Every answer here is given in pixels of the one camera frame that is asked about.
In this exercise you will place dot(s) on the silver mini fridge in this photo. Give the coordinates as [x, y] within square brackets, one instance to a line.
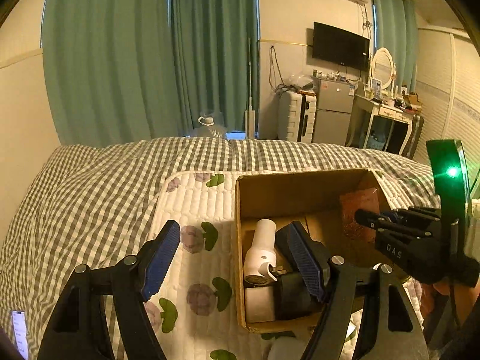
[334, 104]

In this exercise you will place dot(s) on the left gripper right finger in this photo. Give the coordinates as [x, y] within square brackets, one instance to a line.
[389, 327]

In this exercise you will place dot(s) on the teal curtain by wardrobe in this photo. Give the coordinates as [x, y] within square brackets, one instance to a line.
[396, 30]

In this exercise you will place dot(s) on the clear water jug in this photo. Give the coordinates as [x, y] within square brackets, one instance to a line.
[209, 128]

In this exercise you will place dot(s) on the white floral quilted mat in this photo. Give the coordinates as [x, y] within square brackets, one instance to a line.
[194, 314]

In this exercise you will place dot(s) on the black wall television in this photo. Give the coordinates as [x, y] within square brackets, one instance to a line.
[339, 46]

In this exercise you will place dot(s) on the oval vanity mirror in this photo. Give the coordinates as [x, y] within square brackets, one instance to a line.
[382, 67]

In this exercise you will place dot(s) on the grey checkered bedspread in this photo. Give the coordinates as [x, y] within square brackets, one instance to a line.
[61, 222]

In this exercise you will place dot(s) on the smartphone with lit screen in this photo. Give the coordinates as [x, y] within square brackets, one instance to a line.
[20, 331]

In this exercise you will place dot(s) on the long black box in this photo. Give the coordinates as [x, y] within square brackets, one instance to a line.
[287, 241]

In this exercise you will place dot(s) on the white suitcase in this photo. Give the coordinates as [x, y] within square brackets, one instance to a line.
[296, 116]

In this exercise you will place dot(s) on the brown cardboard box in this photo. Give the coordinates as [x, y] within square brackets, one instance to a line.
[311, 198]

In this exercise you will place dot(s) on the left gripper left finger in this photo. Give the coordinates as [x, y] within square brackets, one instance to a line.
[77, 328]

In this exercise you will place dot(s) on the black power adapter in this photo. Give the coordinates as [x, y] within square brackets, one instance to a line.
[292, 299]

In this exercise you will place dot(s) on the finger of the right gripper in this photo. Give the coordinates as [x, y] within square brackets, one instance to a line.
[413, 213]
[409, 228]

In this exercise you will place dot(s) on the white louvered wardrobe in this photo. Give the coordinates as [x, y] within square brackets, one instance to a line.
[447, 85]

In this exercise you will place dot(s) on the green lit tracker plate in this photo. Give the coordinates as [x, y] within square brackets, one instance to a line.
[450, 178]

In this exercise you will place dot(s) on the white rounded case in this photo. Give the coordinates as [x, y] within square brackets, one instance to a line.
[286, 348]

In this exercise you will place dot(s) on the large teal curtain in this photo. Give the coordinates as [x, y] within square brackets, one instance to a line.
[128, 70]

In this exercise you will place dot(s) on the white upright mop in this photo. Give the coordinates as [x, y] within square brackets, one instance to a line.
[250, 115]

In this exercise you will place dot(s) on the white handheld device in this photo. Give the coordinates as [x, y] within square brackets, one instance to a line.
[261, 257]

